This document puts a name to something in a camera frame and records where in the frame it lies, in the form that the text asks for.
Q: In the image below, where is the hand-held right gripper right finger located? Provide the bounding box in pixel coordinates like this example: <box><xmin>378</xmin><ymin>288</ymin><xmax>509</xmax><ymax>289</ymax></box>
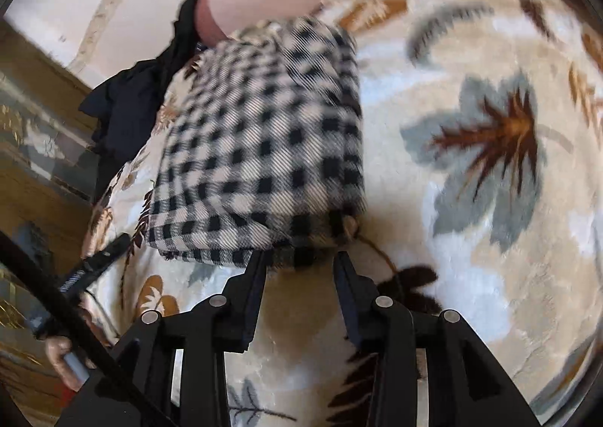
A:
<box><xmin>332</xmin><ymin>250</ymin><xmax>542</xmax><ymax>427</ymax></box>

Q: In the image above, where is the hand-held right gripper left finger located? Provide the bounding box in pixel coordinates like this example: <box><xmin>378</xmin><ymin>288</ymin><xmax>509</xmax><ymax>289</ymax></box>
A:
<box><xmin>61</xmin><ymin>250</ymin><xmax>270</xmax><ymax>427</ymax></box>

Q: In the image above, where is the black beige checkered shirt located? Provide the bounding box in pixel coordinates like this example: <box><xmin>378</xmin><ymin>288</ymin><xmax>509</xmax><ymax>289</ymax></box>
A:
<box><xmin>146</xmin><ymin>15</ymin><xmax>371</xmax><ymax>268</ymax></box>

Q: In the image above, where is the person's left hand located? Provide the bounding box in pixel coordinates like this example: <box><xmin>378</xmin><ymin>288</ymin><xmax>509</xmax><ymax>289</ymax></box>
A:
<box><xmin>44</xmin><ymin>307</ymin><xmax>114</xmax><ymax>385</ymax></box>

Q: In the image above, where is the black flat device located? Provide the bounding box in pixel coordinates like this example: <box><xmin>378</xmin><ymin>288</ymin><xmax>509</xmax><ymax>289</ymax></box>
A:
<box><xmin>59</xmin><ymin>233</ymin><xmax>133</xmax><ymax>296</ymax></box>

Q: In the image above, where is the cream leaf print blanket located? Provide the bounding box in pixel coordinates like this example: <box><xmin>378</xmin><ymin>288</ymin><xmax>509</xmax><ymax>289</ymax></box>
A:
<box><xmin>80</xmin><ymin>0</ymin><xmax>603</xmax><ymax>427</ymax></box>

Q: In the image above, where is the wooden cabinet with glass door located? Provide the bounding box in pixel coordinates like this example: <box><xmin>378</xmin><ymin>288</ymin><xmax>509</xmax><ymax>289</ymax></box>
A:
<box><xmin>0</xmin><ymin>17</ymin><xmax>119</xmax><ymax>427</ymax></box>

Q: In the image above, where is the black cloth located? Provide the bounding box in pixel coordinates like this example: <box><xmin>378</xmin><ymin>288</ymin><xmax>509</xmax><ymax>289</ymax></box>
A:
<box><xmin>78</xmin><ymin>0</ymin><xmax>204</xmax><ymax>202</ymax></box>

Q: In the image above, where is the black cable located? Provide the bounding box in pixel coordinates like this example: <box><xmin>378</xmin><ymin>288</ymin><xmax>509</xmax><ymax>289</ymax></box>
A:
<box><xmin>0</xmin><ymin>231</ymin><xmax>163</xmax><ymax>423</ymax></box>

